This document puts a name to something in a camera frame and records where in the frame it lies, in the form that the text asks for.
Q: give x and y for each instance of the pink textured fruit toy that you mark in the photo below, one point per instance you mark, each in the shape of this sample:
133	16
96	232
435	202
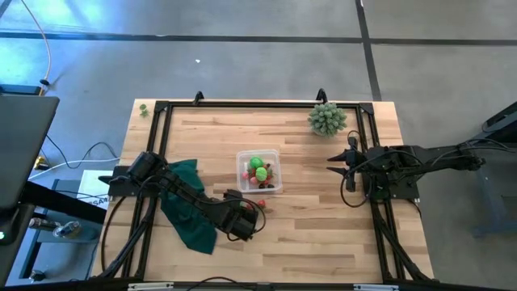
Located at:
253	180

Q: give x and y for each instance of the shiny metal cylinder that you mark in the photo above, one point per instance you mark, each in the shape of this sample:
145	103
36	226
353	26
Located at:
66	229

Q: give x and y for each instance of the clear plastic tupperware container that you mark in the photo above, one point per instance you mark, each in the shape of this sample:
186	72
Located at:
242	155

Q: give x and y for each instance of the grey laptop lid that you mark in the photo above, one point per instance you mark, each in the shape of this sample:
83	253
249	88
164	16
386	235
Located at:
24	141

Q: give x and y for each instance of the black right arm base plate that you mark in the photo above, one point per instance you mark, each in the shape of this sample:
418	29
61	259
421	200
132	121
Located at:
404	190

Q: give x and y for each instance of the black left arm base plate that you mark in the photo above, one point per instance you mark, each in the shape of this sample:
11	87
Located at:
117	186

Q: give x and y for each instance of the green cabbage toy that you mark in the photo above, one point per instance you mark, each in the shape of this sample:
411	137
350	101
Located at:
261	174

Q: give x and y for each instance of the black frame hook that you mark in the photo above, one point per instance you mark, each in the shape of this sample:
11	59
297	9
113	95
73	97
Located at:
322	95
198	98

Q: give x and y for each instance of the small green leaf sprig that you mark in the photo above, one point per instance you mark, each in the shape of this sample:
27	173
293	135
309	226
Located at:
143	109

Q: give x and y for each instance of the white edge clip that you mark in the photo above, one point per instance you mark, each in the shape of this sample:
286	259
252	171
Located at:
375	287
149	286

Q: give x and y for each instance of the dark green cloth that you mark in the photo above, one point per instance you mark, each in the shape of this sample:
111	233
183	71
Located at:
190	230

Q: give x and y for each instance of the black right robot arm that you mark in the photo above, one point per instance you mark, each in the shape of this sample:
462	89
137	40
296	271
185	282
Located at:
436	155

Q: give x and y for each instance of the blue grey side table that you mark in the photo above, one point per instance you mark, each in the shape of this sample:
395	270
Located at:
482	202

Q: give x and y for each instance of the white paper sheet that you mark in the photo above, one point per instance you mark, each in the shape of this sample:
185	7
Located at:
91	186

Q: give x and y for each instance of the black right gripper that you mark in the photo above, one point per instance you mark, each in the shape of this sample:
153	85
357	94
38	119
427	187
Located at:
359	163

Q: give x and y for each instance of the smooth green vegetable toy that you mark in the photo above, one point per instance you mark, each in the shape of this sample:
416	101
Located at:
256	162

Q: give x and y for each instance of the black side stand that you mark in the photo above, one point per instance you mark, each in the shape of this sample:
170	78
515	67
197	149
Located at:
60	202

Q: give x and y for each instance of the small potted green plant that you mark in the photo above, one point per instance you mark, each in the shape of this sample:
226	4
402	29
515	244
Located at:
327	119

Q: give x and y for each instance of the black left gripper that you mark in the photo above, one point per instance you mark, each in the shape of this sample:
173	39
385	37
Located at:
240	222

